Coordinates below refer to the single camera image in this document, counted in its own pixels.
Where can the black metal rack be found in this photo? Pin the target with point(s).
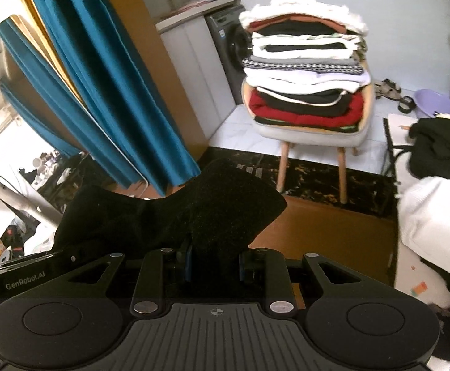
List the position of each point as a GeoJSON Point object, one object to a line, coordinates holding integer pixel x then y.
{"type": "Point", "coordinates": [389, 162]}

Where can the dark patterned rug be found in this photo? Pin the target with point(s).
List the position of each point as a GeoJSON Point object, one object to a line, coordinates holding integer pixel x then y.
{"type": "Point", "coordinates": [317, 177]}

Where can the black garment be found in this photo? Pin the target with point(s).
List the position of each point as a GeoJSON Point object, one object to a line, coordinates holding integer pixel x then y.
{"type": "Point", "coordinates": [445, 147]}

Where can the black sock with grey stripes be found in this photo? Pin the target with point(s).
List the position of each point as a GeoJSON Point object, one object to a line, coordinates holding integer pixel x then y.
{"type": "Point", "coordinates": [209, 208]}

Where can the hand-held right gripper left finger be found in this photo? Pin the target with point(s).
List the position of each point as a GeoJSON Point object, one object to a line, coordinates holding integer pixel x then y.
{"type": "Point", "coordinates": [188, 267]}

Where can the white garment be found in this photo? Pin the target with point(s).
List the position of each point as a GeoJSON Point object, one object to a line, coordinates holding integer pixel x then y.
{"type": "Point", "coordinates": [433, 216]}

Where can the grey washing machine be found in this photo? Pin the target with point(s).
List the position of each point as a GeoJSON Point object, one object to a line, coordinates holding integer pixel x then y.
{"type": "Point", "coordinates": [229, 50]}

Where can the standing mirror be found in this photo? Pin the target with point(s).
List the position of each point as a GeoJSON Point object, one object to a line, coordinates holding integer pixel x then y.
{"type": "Point", "coordinates": [28, 123]}

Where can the white cabinet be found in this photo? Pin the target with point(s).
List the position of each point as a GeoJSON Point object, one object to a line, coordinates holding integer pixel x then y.
{"type": "Point", "coordinates": [194, 69]}

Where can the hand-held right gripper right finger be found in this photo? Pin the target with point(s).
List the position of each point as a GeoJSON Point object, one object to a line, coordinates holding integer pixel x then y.
{"type": "Point", "coordinates": [248, 268]}

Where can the stack of folded clothes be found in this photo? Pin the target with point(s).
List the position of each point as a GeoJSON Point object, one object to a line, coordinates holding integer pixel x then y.
{"type": "Point", "coordinates": [306, 73]}

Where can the purple plastic basin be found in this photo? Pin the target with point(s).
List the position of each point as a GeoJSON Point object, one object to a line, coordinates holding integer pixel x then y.
{"type": "Point", "coordinates": [437, 102]}

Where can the teal curtain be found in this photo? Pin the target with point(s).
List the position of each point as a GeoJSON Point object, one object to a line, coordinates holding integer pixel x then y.
{"type": "Point", "coordinates": [113, 85]}

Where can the beige chair with wooden legs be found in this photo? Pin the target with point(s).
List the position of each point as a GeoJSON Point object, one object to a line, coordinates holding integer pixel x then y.
{"type": "Point", "coordinates": [310, 137]}

